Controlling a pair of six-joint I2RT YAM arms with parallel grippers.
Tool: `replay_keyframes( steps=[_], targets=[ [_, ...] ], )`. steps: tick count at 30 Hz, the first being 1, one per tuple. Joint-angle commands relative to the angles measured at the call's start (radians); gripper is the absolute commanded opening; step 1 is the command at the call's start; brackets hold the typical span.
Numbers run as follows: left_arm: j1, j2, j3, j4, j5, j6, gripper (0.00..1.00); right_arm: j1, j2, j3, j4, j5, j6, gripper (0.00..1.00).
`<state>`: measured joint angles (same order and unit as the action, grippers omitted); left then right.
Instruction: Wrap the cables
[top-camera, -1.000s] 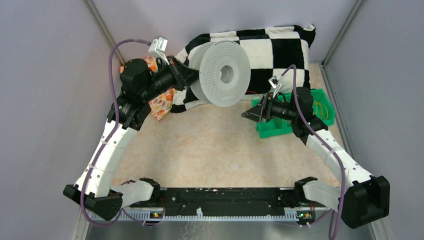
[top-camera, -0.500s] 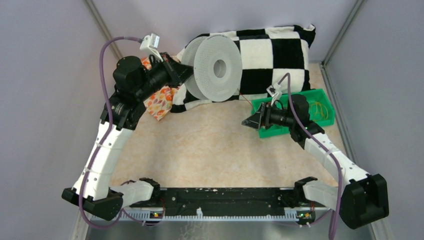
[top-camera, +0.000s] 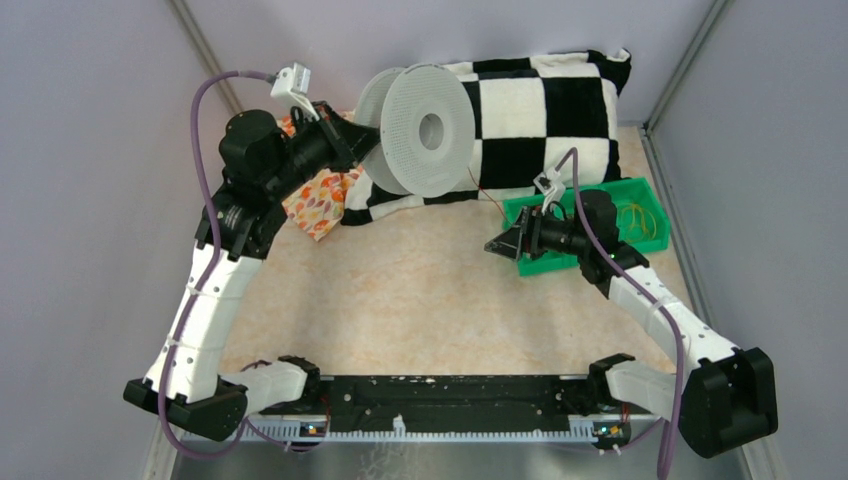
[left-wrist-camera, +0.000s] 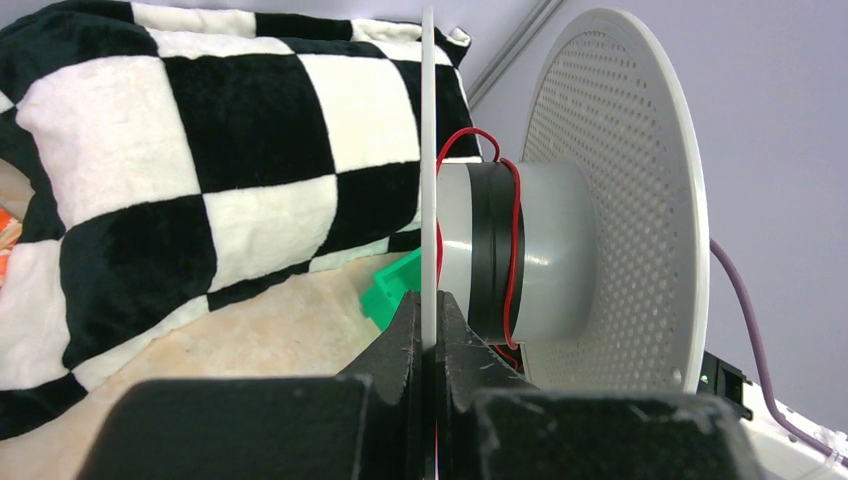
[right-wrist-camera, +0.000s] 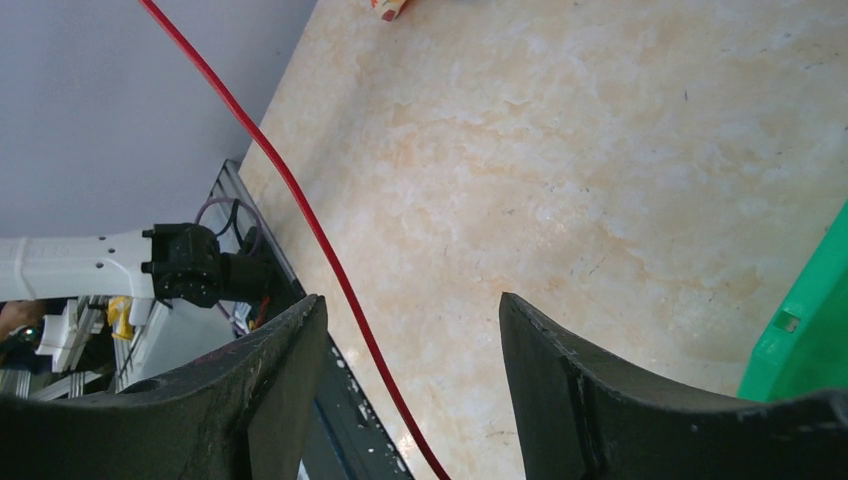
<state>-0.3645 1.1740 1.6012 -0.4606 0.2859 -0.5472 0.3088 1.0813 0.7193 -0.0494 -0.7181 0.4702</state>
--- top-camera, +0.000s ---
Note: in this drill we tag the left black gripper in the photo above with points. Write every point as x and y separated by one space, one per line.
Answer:
348 142

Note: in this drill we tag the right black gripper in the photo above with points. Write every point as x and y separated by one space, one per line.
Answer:
508 242

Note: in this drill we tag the grey perforated cable spool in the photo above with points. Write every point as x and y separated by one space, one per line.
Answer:
426 128

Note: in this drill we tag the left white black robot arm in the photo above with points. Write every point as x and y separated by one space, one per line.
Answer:
263 166

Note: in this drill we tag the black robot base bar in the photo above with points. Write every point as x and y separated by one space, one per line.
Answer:
454 404

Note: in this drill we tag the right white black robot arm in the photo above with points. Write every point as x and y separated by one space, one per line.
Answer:
720 395

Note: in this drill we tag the orange floral cloth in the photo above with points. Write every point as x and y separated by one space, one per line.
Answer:
318 206

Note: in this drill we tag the black white checkered pillow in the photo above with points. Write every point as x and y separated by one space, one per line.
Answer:
528 113

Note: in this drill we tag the green plastic compartment bin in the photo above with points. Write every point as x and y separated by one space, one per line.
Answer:
641 220

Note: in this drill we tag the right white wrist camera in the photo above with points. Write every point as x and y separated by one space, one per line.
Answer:
551 187

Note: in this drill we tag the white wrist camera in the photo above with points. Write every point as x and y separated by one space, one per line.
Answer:
551 187
290 89

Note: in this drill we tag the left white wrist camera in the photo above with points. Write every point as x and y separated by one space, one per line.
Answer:
290 89

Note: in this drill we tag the grey slotted cable duct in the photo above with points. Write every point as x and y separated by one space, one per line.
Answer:
315 430

